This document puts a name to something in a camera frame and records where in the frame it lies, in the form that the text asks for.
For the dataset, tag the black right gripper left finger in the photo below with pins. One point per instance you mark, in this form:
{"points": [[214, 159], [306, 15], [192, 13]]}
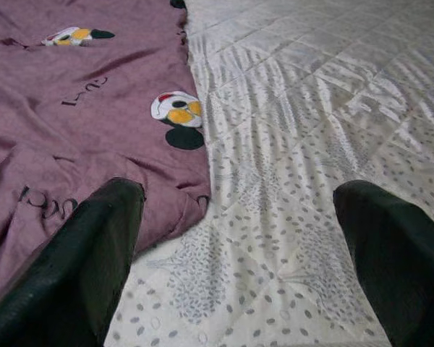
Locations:
{"points": [[68, 274]]}

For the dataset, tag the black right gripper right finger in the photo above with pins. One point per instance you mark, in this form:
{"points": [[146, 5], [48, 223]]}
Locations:
{"points": [[401, 274]]}

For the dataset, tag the purple cartoon print blanket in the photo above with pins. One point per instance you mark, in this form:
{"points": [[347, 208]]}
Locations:
{"points": [[76, 126]]}

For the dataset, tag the white quilted mattress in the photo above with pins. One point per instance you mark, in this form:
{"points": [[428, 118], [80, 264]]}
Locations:
{"points": [[293, 144]]}

